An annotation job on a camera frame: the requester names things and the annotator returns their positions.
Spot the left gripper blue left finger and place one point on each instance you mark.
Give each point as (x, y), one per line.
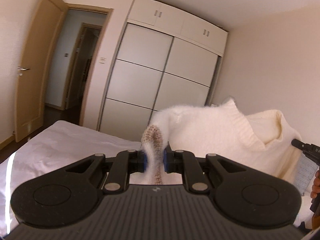
(119, 169)

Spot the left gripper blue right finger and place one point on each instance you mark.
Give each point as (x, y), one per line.
(186, 164)

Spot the cream knit striped sweater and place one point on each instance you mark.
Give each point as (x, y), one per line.
(261, 141)

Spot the person right hand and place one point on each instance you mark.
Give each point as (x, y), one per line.
(316, 186)

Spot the grey checked pillow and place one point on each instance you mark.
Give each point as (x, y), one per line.
(305, 172)

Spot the lavender bed sheet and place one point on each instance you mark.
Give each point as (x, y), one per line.
(59, 145)

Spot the white sliding wardrobe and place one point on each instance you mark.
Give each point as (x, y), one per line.
(166, 57)

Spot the wooden bedroom door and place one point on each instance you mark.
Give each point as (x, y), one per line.
(33, 70)

